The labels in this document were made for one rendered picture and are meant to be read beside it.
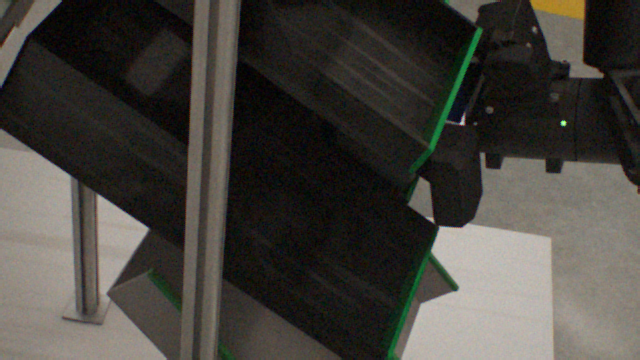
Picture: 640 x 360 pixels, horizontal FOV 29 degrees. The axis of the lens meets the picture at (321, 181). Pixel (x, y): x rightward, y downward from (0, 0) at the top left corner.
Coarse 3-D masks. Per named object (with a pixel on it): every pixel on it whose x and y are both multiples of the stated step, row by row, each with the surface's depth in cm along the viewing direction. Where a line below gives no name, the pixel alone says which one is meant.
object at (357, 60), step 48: (192, 0) 62; (288, 0) 68; (336, 0) 71; (384, 0) 73; (432, 0) 73; (240, 48) 63; (288, 48) 62; (336, 48) 68; (384, 48) 70; (432, 48) 73; (336, 96) 63; (384, 96) 68; (432, 96) 70; (384, 144) 64; (432, 144) 64
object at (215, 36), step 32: (224, 0) 58; (224, 32) 59; (192, 64) 61; (224, 64) 60; (192, 96) 62; (224, 96) 62; (192, 128) 63; (224, 128) 63; (192, 160) 65; (224, 160) 64; (192, 192) 66; (224, 192) 66; (96, 224) 115; (192, 224) 67; (224, 224) 69; (96, 256) 117; (192, 256) 69; (96, 288) 120; (192, 288) 71; (96, 320) 120; (192, 320) 72; (192, 352) 74
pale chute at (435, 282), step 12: (432, 264) 105; (432, 276) 106; (444, 276) 106; (420, 288) 107; (432, 288) 107; (444, 288) 106; (456, 288) 106; (420, 300) 108; (408, 324) 106; (408, 336) 105; (396, 348) 103
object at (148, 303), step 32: (160, 256) 83; (128, 288) 77; (160, 288) 76; (224, 288) 87; (160, 320) 78; (224, 320) 85; (256, 320) 88; (224, 352) 78; (256, 352) 87; (288, 352) 89; (320, 352) 92
